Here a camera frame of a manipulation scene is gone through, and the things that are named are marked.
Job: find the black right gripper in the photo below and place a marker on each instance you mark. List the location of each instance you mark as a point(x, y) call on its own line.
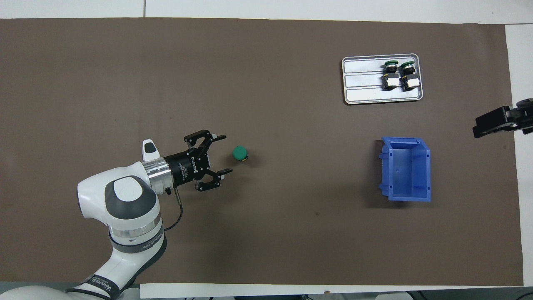
point(526, 118)

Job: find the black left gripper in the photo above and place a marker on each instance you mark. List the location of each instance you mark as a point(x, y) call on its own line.
point(187, 166)

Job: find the green push button switch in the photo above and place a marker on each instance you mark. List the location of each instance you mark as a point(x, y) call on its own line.
point(240, 153)
point(390, 76)
point(408, 76)

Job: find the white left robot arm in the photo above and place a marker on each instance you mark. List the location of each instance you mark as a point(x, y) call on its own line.
point(125, 196)

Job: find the blue plastic bin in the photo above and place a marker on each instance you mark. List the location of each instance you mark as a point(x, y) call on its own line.
point(410, 175)

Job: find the brown table mat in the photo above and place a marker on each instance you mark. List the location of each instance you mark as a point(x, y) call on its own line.
point(291, 62)

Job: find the silver metal tray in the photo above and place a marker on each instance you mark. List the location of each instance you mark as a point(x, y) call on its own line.
point(362, 89)

